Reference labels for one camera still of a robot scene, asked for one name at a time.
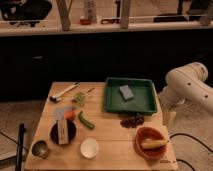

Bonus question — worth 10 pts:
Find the blue sponge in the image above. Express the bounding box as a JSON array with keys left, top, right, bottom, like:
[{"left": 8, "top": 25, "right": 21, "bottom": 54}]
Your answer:
[{"left": 119, "top": 85, "right": 134, "bottom": 101}]

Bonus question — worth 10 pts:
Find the green pepper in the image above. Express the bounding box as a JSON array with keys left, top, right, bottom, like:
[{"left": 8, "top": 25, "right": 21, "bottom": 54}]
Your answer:
[{"left": 78, "top": 111, "right": 95, "bottom": 130}]

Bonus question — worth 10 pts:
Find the black cable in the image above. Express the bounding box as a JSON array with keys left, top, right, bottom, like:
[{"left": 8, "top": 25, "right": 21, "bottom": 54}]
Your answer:
[{"left": 169, "top": 133, "right": 213, "bottom": 171}]

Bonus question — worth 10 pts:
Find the wooden block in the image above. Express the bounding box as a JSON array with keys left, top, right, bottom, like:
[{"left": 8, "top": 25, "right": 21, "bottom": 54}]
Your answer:
[{"left": 57, "top": 120, "right": 69, "bottom": 145}]

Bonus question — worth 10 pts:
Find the metal cup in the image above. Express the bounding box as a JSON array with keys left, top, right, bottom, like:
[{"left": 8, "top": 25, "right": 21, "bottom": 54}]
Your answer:
[{"left": 32, "top": 140, "right": 50, "bottom": 159}]

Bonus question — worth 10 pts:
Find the black office chair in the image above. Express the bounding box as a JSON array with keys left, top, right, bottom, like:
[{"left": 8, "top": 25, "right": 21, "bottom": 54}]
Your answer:
[{"left": 0, "top": 0, "right": 52, "bottom": 27}]

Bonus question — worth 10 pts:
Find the green plastic tray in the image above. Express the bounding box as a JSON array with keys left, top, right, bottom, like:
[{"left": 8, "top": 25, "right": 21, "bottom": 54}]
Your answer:
[{"left": 103, "top": 77, "right": 157, "bottom": 115}]

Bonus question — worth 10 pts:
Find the white handled brush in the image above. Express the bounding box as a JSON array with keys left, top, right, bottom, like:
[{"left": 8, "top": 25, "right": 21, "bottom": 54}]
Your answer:
[{"left": 49, "top": 82, "right": 78, "bottom": 103}]

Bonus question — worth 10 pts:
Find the orange carrot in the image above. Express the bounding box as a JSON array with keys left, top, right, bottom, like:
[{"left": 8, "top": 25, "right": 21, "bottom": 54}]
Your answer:
[{"left": 64, "top": 110, "right": 75, "bottom": 120}]

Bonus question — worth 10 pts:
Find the black pole stand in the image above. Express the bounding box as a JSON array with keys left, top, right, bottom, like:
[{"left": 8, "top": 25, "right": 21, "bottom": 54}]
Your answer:
[{"left": 15, "top": 123, "right": 25, "bottom": 171}]

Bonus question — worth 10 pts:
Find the grey cloth piece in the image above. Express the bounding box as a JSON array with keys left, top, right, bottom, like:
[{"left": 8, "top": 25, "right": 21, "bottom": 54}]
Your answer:
[{"left": 54, "top": 107, "right": 73, "bottom": 120}]

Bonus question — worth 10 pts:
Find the white cup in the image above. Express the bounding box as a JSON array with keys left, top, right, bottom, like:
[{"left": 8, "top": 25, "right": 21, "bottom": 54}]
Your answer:
[{"left": 80, "top": 138, "right": 99, "bottom": 159}]

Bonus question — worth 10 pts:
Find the black bowl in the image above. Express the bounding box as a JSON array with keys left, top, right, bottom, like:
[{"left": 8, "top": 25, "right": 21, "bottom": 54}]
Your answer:
[{"left": 50, "top": 119, "right": 76, "bottom": 146}]

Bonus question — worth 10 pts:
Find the orange bowl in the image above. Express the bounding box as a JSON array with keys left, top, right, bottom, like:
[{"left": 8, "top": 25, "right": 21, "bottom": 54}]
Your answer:
[{"left": 134, "top": 127, "right": 168, "bottom": 160}]

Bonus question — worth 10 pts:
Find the dark grape bunch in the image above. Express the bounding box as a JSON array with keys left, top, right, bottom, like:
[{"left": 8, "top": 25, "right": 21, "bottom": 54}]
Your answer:
[{"left": 120, "top": 115, "right": 144, "bottom": 128}]

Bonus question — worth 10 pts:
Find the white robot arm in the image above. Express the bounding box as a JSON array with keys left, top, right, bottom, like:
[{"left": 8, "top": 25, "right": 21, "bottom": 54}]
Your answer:
[{"left": 159, "top": 62, "right": 213, "bottom": 125}]

